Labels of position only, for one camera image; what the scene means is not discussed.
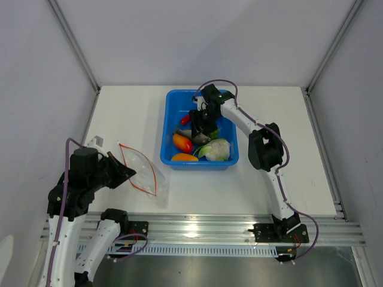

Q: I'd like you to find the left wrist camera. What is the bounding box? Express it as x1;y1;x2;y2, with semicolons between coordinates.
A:
86;136;106;155

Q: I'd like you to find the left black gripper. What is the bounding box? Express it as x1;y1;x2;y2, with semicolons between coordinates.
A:
89;150;136;190

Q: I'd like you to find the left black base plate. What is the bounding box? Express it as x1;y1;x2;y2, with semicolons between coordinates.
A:
128;221;149;243

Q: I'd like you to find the grey toy fish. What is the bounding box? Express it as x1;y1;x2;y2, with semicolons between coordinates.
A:
175;127;211;146

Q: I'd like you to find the left aluminium frame post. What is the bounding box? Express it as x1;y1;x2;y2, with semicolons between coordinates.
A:
46;0;100;93

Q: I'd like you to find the red orange mango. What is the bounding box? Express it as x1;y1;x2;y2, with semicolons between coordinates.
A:
172;133;193;154

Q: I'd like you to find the white slotted cable duct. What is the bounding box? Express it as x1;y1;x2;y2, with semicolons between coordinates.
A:
50;243;279;257

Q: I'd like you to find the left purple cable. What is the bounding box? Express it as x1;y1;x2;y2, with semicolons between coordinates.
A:
44;138;150;287

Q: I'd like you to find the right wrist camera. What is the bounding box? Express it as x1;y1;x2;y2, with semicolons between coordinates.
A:
192;84;232;111

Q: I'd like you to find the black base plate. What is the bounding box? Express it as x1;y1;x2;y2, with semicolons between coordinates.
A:
128;221;149;243
248;223;309;243

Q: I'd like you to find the right aluminium frame post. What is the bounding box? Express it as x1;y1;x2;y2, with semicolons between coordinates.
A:
304;0;366;93

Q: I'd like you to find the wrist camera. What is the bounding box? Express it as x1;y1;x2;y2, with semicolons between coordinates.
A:
192;84;232;111
86;136;106;155

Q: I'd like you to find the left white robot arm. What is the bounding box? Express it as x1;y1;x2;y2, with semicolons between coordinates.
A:
38;148;136;286

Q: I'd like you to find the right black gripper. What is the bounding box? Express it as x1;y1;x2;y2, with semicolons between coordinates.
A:
189;108;219;139

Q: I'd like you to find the red chili pepper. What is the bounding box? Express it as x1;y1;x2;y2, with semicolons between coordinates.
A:
180;115;190;126

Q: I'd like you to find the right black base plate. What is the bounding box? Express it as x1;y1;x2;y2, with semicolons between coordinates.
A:
248;223;309;243

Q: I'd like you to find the aluminium frame post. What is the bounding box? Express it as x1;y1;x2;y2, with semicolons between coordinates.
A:
304;0;366;93
46;0;100;93

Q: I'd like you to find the blue plastic bin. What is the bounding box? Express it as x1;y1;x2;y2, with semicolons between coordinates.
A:
160;89;239;170

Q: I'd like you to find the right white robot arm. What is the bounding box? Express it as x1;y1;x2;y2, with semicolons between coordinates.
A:
189;90;301;242

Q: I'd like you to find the yellow orange mango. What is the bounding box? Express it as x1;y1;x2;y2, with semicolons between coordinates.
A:
171;153;199;161

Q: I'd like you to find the clear orange zip bag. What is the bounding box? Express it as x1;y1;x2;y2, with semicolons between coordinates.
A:
118;142;169;209

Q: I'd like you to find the green chili pepper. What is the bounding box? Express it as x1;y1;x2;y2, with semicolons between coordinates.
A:
192;145;203;156

